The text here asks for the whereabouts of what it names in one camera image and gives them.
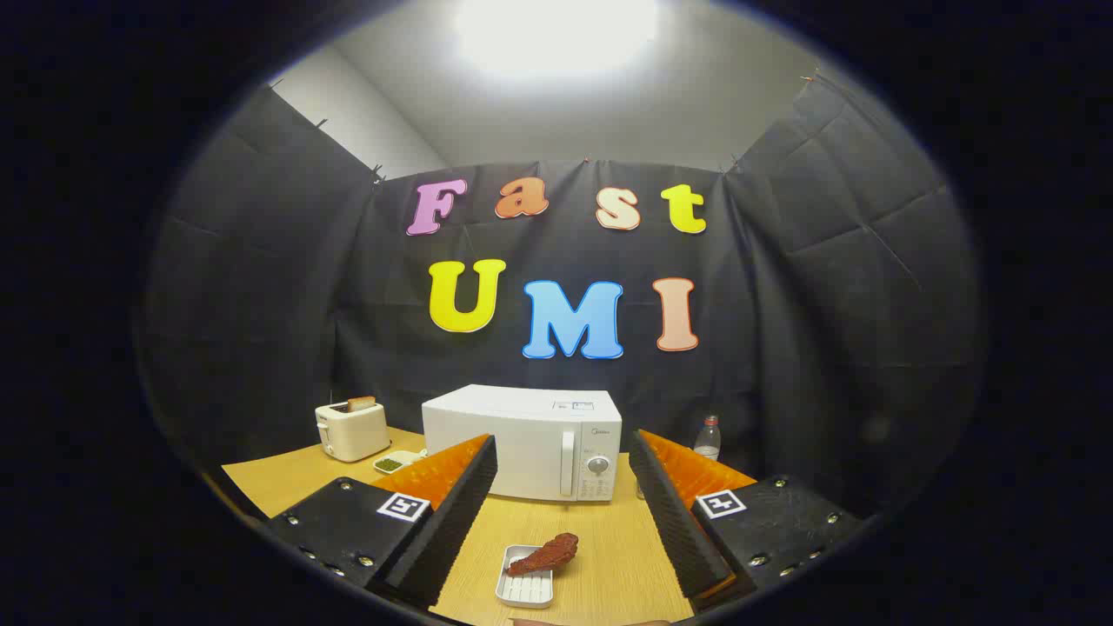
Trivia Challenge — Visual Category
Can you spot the white toaster oven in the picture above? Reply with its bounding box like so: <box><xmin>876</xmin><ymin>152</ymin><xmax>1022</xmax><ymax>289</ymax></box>
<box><xmin>422</xmin><ymin>384</ymin><xmax>623</xmax><ymax>503</ymax></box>

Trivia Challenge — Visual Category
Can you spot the reddish-brown meat piece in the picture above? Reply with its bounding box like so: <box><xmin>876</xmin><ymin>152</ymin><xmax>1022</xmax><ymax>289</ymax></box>
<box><xmin>507</xmin><ymin>532</ymin><xmax>580</xmax><ymax>577</ymax></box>

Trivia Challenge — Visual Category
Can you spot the small white rectangular tray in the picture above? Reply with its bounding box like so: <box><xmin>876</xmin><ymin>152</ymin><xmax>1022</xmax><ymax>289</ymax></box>
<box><xmin>495</xmin><ymin>544</ymin><xmax>556</xmax><ymax>609</ymax></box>

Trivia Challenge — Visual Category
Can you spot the clear plastic water bottle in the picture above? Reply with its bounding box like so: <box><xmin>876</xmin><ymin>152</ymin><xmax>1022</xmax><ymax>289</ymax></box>
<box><xmin>693</xmin><ymin>415</ymin><xmax>723</xmax><ymax>462</ymax></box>

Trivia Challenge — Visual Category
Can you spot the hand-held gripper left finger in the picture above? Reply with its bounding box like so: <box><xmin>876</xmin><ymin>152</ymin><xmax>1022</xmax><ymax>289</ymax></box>
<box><xmin>265</xmin><ymin>433</ymin><xmax>498</xmax><ymax>608</ymax></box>

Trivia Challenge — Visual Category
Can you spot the cream bread toaster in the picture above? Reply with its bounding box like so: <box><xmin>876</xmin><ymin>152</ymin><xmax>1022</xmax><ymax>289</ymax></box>
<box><xmin>315</xmin><ymin>402</ymin><xmax>391</xmax><ymax>463</ymax></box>

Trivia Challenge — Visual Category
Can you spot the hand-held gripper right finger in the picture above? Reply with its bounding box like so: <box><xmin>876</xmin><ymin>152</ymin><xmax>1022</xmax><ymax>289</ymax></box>
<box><xmin>628</xmin><ymin>428</ymin><xmax>866</xmax><ymax>611</ymax></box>

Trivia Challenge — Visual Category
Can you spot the white divided dish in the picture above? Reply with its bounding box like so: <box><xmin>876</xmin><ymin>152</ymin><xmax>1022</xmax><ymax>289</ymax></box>
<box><xmin>373</xmin><ymin>449</ymin><xmax>427</xmax><ymax>476</ymax></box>

